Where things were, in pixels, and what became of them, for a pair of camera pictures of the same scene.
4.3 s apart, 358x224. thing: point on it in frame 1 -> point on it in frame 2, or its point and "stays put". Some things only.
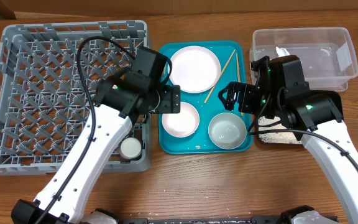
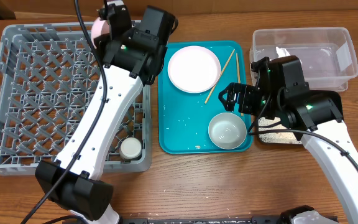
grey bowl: (227, 130) stays put
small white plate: (183, 124) -> (100, 32)
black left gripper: (171, 102) -> (103, 51)
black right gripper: (241, 98) stays put
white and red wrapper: (281, 51) stays put
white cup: (130, 148) stays put
